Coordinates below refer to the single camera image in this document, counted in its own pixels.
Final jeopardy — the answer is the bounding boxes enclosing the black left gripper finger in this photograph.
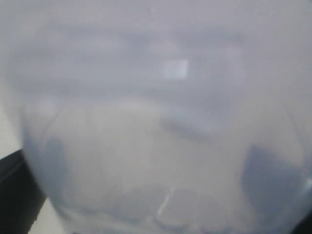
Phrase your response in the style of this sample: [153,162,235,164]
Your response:
[0,150,46,234]

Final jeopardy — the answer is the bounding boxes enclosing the translucent plastic measuring cup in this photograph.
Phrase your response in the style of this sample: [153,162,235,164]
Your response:
[0,0,312,234]

